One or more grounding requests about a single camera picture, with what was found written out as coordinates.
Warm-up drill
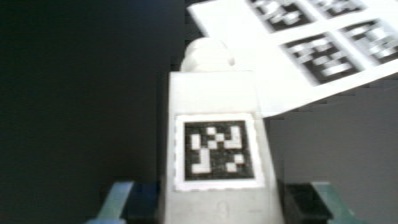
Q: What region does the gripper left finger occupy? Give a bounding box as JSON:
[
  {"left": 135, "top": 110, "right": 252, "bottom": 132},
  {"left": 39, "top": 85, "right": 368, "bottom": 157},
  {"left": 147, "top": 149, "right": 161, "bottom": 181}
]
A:
[{"left": 83, "top": 181, "right": 158, "bottom": 224}]

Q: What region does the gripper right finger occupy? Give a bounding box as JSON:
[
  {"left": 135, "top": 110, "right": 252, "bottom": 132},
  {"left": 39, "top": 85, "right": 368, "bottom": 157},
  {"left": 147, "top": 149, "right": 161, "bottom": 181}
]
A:
[{"left": 281, "top": 182, "right": 362, "bottom": 224}]

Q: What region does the white table leg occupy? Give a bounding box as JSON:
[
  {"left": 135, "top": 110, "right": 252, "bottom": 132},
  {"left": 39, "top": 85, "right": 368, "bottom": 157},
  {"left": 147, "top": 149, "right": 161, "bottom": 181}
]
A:
[{"left": 160, "top": 38, "right": 284, "bottom": 224}]

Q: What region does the white fiducial marker sheet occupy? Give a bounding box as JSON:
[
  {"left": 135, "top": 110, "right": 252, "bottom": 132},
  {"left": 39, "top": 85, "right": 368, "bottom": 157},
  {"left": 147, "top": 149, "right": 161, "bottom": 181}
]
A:
[{"left": 188, "top": 0, "right": 398, "bottom": 117}]

